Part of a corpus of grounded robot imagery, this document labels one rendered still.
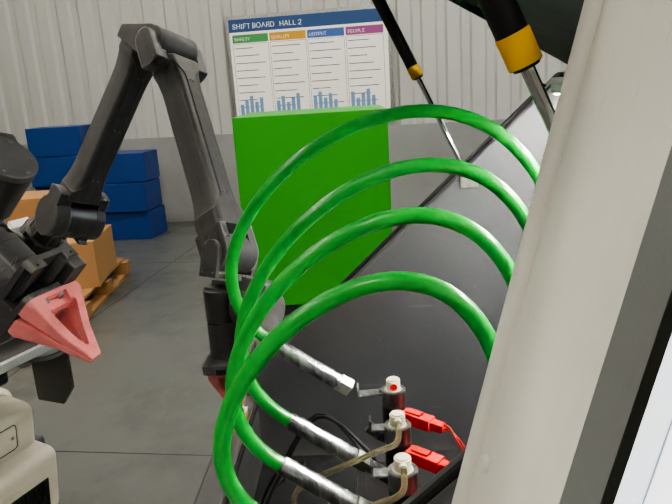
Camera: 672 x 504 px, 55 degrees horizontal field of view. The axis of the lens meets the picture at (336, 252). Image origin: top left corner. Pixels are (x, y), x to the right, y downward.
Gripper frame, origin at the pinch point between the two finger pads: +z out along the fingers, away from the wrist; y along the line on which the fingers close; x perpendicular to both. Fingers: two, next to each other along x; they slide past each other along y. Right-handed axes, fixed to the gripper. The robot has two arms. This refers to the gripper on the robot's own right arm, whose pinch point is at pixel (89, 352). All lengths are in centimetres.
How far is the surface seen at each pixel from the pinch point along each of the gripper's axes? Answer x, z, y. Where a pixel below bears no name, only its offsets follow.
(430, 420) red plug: 15.9, 30.7, 12.6
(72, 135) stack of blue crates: 517, -279, -305
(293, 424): 7.0, 19.5, 5.8
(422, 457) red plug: 8.5, 30.8, 12.9
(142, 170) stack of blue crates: 529, -203, -283
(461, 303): -4.5, 19.4, 31.5
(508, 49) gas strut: -11.7, 9.7, 45.6
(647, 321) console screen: -29, 19, 43
